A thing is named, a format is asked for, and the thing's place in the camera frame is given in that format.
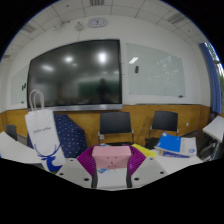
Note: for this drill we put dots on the white paper bag blue deer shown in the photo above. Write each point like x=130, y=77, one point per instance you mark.
x=41, y=133

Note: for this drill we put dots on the black whiteboard eraser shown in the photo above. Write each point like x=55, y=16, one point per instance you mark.
x=136, y=69

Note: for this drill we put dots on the small glass whiteboard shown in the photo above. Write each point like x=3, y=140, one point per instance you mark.
x=18, y=86

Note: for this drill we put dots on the round wall clock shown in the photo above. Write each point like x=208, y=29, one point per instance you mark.
x=97, y=22

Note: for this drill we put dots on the blue dotted chair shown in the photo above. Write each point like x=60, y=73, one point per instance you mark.
x=71, y=136

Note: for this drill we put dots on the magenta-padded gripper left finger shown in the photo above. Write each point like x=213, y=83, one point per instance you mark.
x=85, y=163

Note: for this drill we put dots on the large glass whiteboard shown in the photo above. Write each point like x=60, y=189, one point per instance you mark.
x=156, y=70

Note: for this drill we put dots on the dark grey chair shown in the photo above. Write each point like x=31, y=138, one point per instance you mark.
x=11, y=131

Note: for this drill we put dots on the large black wall display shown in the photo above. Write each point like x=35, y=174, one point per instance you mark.
x=73, y=73

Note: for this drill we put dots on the blue white paper ream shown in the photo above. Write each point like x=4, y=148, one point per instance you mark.
x=175, y=144
x=173, y=155

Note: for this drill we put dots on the pink charger block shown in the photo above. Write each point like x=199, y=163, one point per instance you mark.
x=111, y=156

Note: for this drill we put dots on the white side table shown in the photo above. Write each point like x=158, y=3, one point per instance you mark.
x=215, y=128

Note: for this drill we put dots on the yellow sponge pack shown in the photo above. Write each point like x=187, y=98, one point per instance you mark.
x=146, y=151

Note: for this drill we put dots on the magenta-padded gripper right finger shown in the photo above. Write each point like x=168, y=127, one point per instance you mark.
x=138, y=163

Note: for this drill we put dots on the black chair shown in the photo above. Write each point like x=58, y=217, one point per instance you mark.
x=116, y=122
x=165, y=120

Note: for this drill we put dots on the blue curtain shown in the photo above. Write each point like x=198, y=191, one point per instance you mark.
x=211, y=76

